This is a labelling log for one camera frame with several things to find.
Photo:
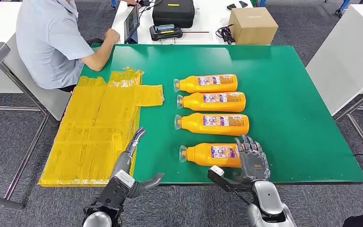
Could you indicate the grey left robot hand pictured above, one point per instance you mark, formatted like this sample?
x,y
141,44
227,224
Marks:
x,y
123,161

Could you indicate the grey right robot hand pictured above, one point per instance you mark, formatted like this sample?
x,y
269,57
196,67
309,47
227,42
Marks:
x,y
253,163

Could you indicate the orange detergent bottle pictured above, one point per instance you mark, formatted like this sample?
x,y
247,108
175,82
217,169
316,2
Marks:
x,y
194,125
206,155
187,85
194,103

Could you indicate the person's right hand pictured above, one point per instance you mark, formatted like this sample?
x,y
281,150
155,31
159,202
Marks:
x,y
112,36

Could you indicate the black handheld controller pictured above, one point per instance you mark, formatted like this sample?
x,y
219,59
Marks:
x,y
165,33

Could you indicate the brown cardboard box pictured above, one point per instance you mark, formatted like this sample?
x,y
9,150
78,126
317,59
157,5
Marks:
x,y
252,26

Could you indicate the black tablet on stand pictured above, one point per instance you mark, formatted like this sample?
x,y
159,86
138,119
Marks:
x,y
131,22

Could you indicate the thin black pen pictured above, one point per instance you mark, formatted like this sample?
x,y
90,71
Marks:
x,y
197,31

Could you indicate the white desk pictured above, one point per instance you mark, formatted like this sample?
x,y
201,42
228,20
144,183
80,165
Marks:
x,y
209,15

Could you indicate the black zip carrying case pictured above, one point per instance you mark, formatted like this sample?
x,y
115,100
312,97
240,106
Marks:
x,y
173,12

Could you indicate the green crate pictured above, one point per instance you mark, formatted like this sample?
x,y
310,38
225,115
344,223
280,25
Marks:
x,y
254,2

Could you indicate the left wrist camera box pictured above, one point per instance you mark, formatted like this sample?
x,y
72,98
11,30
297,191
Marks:
x,y
123,179

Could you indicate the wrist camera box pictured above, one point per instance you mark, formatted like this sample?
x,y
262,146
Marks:
x,y
123,179
217,171

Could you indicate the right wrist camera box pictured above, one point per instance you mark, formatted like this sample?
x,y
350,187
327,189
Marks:
x,y
217,171

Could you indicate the steel table leg frame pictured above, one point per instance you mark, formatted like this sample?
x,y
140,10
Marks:
x,y
356,103

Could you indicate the blue metal cart frame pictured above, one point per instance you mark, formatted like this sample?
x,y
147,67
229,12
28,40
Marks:
x,y
113,3
262,2

